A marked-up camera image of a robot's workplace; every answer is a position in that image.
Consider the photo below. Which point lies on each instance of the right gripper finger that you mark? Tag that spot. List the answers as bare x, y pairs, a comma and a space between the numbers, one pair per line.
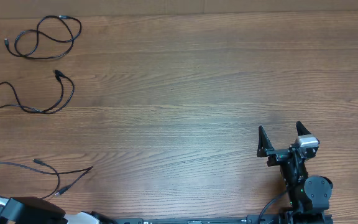
265, 147
301, 130

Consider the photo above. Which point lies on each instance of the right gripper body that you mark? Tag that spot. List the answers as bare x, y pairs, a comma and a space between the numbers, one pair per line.
278, 157

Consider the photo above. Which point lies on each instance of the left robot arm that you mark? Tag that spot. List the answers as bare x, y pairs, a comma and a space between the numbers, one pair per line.
33, 210

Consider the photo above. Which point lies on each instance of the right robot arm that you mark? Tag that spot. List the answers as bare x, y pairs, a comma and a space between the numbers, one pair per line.
308, 195

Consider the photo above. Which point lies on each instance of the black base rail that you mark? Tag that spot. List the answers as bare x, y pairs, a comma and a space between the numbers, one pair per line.
194, 221

